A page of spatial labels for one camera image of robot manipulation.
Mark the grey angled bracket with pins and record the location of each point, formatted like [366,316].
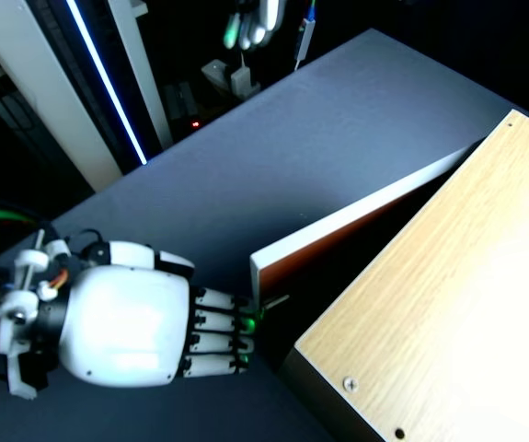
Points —
[215,73]

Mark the bright LED light strip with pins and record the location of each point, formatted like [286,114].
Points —
[107,83]

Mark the white upright block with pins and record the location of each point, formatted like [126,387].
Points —
[242,80]

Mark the wooden top cabinet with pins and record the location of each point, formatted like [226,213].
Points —
[429,299]

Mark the slim white frame post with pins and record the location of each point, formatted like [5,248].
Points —
[144,69]

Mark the grey table cloth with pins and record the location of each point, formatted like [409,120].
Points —
[291,138]

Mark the white cabinet door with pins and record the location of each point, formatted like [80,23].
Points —
[291,271]

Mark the black power strip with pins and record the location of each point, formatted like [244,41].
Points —
[179,103]

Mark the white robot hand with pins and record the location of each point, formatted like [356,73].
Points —
[126,322]
[259,23]

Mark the wide white frame post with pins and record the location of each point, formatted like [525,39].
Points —
[38,92]

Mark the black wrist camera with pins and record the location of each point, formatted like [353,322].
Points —
[34,370]

